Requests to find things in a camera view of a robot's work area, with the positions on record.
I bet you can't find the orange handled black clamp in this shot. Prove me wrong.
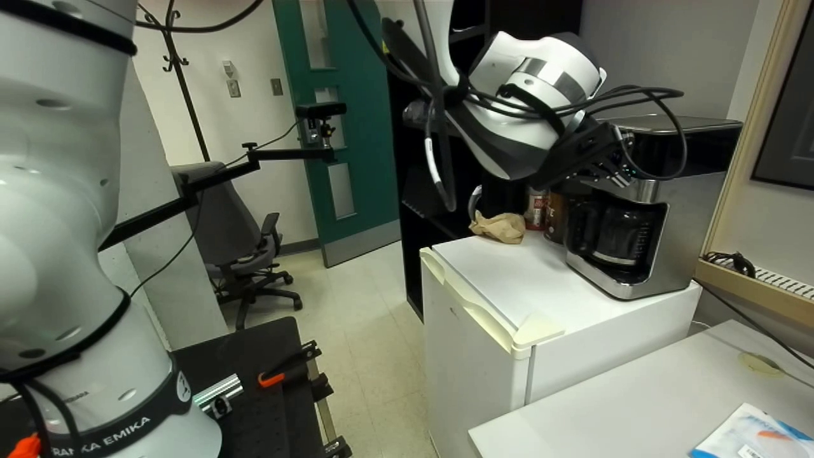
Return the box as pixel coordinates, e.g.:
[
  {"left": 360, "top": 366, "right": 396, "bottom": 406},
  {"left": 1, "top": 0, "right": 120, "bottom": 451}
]
[{"left": 253, "top": 339, "right": 324, "bottom": 391}]

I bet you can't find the black camera on boom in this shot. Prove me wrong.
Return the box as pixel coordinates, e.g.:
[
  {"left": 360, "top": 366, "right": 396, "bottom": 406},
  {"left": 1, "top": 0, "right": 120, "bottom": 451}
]
[{"left": 291, "top": 100, "right": 349, "bottom": 148}]

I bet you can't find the black silver coffeemaker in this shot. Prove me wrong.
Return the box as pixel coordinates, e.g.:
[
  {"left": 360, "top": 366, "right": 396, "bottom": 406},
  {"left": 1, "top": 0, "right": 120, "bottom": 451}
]
[{"left": 528, "top": 114, "right": 745, "bottom": 302}]

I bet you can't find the blue printed paper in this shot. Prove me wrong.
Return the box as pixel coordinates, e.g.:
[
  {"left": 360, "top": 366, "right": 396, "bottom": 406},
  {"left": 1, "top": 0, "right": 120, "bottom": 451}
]
[{"left": 687, "top": 401, "right": 814, "bottom": 458}]

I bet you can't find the orange clamp at robot base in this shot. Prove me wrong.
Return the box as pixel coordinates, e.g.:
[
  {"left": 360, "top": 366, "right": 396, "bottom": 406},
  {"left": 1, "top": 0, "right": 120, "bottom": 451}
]
[{"left": 5, "top": 430, "right": 43, "bottom": 458}]

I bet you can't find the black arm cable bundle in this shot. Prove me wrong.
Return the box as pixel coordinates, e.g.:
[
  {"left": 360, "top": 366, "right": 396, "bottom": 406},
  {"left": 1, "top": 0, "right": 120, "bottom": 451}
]
[{"left": 344, "top": 0, "right": 692, "bottom": 215}]

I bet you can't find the white desk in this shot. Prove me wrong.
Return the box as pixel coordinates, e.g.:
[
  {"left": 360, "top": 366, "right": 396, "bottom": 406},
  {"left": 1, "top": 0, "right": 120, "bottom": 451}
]
[{"left": 466, "top": 318, "right": 814, "bottom": 458}]

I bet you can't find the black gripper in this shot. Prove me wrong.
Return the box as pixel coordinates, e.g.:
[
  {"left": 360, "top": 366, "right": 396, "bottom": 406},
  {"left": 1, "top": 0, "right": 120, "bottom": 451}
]
[{"left": 534, "top": 119, "right": 632, "bottom": 193}]

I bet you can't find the black office chair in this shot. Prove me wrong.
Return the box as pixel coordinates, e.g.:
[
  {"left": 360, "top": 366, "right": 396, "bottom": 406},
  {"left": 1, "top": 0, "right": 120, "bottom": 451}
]
[{"left": 171, "top": 159, "right": 305, "bottom": 330}]

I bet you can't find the black coat rack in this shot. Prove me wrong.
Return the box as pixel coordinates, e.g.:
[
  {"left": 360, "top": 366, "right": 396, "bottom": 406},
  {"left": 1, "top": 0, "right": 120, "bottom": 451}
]
[{"left": 158, "top": 0, "right": 215, "bottom": 165}]

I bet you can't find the wooden window frame sill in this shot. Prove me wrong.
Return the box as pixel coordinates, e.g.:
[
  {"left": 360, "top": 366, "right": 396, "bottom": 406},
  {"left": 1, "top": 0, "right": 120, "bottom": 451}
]
[{"left": 692, "top": 0, "right": 814, "bottom": 335}]

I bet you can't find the thin black desk cable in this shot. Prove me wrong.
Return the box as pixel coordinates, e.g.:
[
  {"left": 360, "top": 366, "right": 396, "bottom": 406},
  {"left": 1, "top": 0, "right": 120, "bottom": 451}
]
[{"left": 696, "top": 279, "right": 814, "bottom": 373}]

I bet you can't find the brown stuffed toy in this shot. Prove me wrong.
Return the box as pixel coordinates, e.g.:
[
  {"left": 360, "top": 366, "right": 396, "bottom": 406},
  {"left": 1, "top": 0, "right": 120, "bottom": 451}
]
[{"left": 466, "top": 208, "right": 534, "bottom": 250}]

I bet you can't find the white mini fridge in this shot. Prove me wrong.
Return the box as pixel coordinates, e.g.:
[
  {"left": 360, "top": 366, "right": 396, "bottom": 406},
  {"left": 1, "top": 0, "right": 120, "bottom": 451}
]
[{"left": 416, "top": 232, "right": 703, "bottom": 458}]

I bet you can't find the small black object on sill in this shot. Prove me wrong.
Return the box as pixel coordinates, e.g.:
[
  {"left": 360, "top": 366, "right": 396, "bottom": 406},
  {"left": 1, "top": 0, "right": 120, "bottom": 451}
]
[{"left": 700, "top": 250, "right": 757, "bottom": 279}]

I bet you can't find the green door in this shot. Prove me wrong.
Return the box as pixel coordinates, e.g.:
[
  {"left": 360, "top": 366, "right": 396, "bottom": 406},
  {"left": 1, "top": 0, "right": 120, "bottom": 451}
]
[{"left": 270, "top": 0, "right": 405, "bottom": 270}]

